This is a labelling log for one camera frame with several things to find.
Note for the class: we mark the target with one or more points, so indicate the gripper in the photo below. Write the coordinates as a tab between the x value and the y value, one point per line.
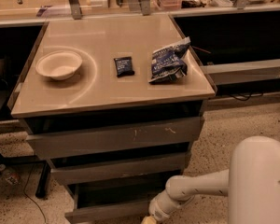
156	208

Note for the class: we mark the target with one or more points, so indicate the grey bottom drawer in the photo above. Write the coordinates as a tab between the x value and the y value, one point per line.
120	197

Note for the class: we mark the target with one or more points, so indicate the grey drawer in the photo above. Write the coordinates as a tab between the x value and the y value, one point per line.
121	169
114	138
120	197

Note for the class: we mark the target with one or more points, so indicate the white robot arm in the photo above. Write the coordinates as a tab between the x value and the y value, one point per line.
251	184

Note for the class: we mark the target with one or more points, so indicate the grey middle drawer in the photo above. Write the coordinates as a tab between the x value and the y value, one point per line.
121	169

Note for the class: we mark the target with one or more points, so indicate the grey top drawer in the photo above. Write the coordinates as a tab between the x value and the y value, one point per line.
114	138

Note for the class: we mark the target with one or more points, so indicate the grey drawer cabinet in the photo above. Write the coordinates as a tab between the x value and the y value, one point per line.
94	97

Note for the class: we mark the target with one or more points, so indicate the black table leg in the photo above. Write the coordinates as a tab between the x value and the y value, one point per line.
43	181

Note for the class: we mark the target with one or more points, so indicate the plastic bottle on floor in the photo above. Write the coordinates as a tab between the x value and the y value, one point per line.
10	175

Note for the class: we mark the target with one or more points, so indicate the blue white chip bag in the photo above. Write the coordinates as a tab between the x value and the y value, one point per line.
167	63

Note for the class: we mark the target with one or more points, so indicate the small black snack packet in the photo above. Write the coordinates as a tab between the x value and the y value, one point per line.
124	66

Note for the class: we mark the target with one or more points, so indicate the white paper bowl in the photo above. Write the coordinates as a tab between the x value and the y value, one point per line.
59	65

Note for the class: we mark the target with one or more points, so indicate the grey metal crossbar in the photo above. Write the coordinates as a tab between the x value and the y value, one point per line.
232	73

